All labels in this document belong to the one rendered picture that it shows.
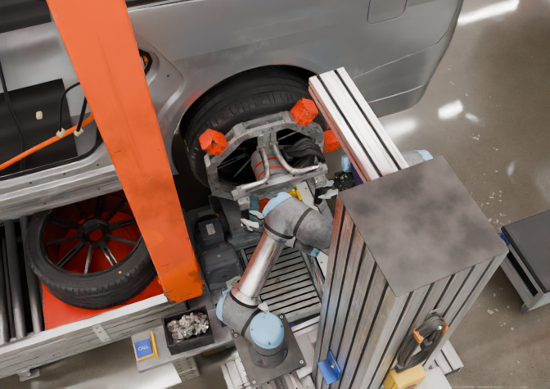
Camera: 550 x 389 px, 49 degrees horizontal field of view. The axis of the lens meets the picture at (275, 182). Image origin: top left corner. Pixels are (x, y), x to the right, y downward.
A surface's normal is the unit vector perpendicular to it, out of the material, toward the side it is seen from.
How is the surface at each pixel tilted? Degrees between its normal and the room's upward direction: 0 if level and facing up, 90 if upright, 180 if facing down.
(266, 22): 90
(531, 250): 0
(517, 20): 0
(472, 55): 0
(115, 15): 90
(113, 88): 90
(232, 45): 90
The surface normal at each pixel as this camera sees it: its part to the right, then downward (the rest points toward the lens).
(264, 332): 0.10, -0.48
